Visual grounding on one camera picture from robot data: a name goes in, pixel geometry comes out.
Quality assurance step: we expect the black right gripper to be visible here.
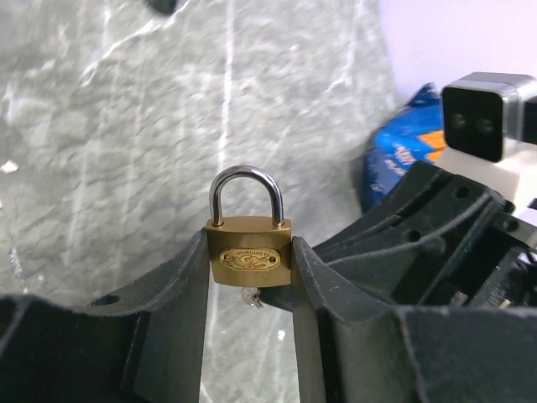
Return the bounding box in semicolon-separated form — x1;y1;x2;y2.
259;159;537;314

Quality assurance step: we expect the brass padlock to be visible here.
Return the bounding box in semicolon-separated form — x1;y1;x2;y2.
206;165;292;288

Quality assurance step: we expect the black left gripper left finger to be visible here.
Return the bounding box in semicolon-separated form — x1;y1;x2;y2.
1;231;210;402

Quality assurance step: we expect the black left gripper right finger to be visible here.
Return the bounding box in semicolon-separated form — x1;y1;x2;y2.
292;237;536;402

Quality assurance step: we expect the blue chips bag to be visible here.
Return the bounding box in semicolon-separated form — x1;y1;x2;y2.
358;83;446;212

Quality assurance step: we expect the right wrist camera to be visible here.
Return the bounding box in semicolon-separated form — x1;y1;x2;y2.
435;71;537;211

